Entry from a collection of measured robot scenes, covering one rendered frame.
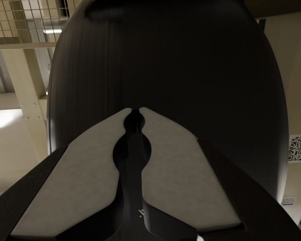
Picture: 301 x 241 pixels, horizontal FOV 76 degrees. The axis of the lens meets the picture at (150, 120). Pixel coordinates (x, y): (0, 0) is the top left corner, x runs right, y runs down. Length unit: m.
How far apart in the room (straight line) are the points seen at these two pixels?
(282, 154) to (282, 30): 0.30
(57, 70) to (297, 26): 0.41
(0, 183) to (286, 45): 4.75
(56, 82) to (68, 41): 0.05
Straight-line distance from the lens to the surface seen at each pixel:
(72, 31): 0.28
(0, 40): 0.98
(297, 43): 0.46
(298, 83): 0.48
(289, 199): 0.65
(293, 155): 0.55
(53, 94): 0.26
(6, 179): 4.69
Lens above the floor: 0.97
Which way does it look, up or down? 24 degrees up
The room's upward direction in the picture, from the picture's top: 177 degrees clockwise
